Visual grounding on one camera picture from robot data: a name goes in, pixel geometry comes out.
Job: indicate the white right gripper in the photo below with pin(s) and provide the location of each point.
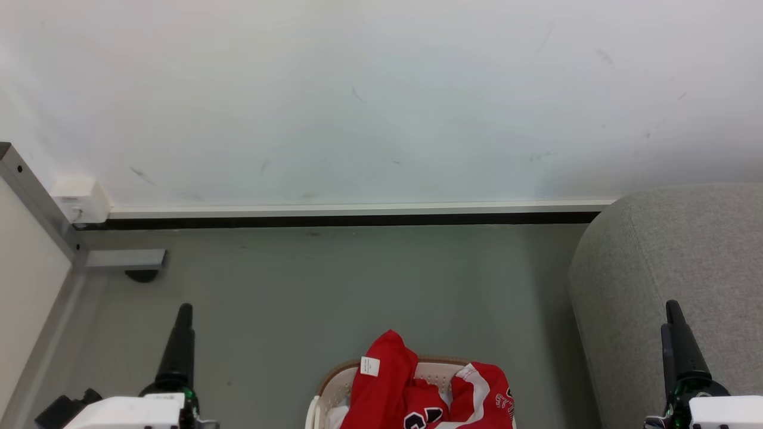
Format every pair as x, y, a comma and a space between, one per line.
727, 412

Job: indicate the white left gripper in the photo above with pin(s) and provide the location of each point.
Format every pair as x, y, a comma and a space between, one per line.
128, 412

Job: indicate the red and white jersey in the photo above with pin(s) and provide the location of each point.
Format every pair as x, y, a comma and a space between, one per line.
387, 387

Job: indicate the grey fabric sofa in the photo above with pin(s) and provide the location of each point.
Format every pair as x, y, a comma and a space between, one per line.
667, 250

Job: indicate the black round foot pad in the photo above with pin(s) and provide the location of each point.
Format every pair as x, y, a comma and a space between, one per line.
142, 276

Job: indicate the grey metal partition foot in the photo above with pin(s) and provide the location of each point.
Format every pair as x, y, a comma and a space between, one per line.
24, 280
125, 258

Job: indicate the white laundry basket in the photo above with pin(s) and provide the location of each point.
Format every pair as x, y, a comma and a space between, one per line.
334, 387

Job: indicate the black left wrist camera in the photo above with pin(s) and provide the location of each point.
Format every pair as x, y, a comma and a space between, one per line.
62, 410

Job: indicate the white wall socket box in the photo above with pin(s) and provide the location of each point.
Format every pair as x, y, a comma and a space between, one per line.
80, 199

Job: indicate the white black wall baseboard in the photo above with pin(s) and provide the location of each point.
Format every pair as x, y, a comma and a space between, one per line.
357, 214

